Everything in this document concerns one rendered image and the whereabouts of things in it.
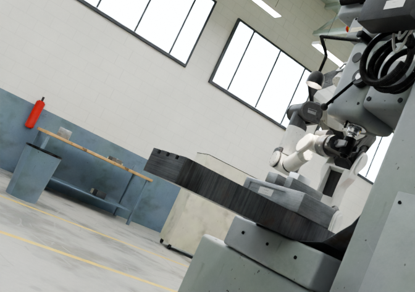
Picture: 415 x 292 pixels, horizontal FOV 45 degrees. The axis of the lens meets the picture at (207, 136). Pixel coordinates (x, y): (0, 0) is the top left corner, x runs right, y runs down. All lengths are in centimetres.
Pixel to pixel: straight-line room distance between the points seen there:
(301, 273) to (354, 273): 25
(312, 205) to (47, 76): 770
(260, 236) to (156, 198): 817
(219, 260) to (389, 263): 79
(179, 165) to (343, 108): 73
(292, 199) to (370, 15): 63
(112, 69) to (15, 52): 169
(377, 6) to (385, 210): 62
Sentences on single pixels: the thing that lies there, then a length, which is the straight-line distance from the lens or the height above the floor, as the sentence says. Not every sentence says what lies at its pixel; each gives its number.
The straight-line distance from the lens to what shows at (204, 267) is 203.
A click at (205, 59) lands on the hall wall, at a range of 1018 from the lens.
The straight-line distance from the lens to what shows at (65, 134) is 862.
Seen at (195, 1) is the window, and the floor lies 437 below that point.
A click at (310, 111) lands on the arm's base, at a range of 238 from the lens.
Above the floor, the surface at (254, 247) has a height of 74.
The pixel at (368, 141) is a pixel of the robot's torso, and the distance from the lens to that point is 276.
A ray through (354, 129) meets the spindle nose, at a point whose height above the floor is 129.
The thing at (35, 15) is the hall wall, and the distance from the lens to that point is 907.
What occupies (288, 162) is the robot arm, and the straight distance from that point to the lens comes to 223.
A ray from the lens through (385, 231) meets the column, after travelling 140.
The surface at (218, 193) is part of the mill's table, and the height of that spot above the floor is 85.
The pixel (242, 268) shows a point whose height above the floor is 66.
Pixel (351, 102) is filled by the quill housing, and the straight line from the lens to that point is 189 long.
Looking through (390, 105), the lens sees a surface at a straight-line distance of 174.
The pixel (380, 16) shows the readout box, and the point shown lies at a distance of 160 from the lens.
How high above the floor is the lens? 79
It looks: 8 degrees up
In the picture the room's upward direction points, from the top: 25 degrees clockwise
